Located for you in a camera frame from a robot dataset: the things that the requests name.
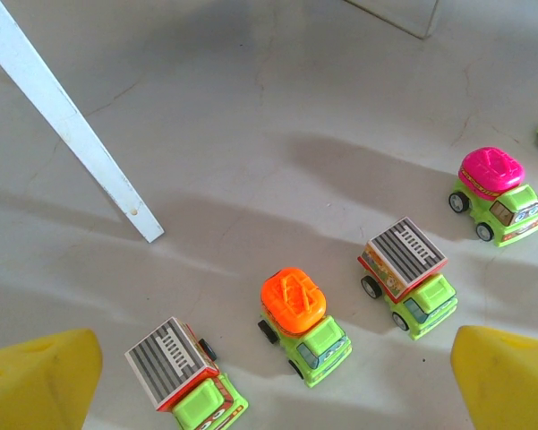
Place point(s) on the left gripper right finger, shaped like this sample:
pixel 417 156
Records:
pixel 510 385

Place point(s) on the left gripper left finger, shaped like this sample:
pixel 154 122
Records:
pixel 36 385

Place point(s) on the green truck with pink mixer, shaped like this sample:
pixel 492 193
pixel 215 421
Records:
pixel 492 168

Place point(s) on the green truck with striped box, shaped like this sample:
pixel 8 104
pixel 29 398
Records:
pixel 170 358
pixel 407 251

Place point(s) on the wooden shelf with white frame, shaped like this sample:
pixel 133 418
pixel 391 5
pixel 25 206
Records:
pixel 49 98

